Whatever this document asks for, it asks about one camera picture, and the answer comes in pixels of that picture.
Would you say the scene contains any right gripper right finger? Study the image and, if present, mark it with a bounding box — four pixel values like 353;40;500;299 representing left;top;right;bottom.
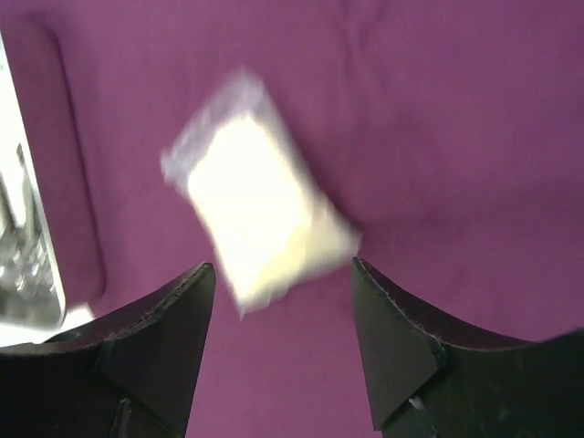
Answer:
351;258;583;437

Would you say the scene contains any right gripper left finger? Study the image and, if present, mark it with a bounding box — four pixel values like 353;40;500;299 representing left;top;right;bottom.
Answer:
1;263;215;438

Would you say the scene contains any stainless steel tray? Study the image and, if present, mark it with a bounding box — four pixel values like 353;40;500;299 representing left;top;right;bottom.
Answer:
1;38;67;330

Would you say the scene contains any bagged beige bandage roll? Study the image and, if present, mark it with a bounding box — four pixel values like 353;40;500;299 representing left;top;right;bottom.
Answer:
161;69;360;314

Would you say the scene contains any purple surgical cloth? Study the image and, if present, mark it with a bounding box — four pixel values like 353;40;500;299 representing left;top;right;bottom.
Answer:
0;0;584;438

